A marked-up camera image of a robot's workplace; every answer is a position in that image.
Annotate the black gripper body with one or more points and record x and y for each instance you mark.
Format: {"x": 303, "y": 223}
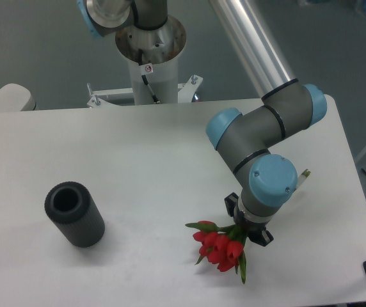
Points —
{"x": 245, "y": 224}

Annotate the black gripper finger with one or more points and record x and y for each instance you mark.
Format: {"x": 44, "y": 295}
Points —
{"x": 262, "y": 237}
{"x": 231, "y": 204}

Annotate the red tulip bouquet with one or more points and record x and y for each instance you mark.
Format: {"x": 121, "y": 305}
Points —
{"x": 222, "y": 246}

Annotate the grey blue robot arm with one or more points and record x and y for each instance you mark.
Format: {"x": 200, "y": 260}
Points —
{"x": 242, "y": 140}

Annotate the dark grey ribbed vase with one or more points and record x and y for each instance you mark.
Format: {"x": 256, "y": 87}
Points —
{"x": 71, "y": 208}

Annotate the white chair backrest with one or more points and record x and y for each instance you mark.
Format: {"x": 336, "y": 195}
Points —
{"x": 16, "y": 98}

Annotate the white metal base frame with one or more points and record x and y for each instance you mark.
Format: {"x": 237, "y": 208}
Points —
{"x": 147, "y": 94}

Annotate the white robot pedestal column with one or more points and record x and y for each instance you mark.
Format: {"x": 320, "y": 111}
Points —
{"x": 152, "y": 56}

